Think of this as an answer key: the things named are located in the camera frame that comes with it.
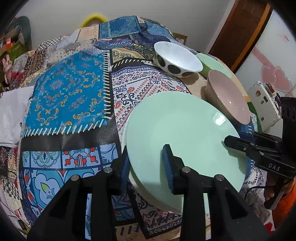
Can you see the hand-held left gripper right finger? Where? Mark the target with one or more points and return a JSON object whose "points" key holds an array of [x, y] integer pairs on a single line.
{"points": [[167, 166]]}

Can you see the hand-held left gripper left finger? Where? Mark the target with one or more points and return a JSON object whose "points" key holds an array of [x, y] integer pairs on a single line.
{"points": [[124, 168]]}

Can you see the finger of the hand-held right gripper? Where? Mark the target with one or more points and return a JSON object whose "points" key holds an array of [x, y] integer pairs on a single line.
{"points": [[268, 142], [242, 146]]}

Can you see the pink rabbit toy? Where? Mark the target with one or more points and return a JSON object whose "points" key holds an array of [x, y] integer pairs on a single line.
{"points": [[8, 66]]}

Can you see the pink bowl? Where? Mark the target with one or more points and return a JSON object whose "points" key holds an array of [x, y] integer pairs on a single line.
{"points": [[227, 92]]}

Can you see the white plate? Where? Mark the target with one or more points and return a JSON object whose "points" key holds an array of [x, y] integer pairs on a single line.
{"points": [[124, 139]]}

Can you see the mint green bowl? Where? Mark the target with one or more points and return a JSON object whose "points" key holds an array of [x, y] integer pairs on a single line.
{"points": [[210, 61]]}

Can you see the patchwork printed blanket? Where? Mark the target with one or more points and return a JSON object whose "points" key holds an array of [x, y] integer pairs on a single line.
{"points": [[69, 92]]}

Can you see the mint green plate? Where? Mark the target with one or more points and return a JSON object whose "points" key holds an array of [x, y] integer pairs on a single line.
{"points": [[185, 125]]}

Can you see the white black-dotted bowl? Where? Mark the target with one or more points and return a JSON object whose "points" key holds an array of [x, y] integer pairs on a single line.
{"points": [[175, 55]]}

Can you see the white cloth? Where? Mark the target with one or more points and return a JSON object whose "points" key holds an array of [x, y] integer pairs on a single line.
{"points": [[12, 115]]}

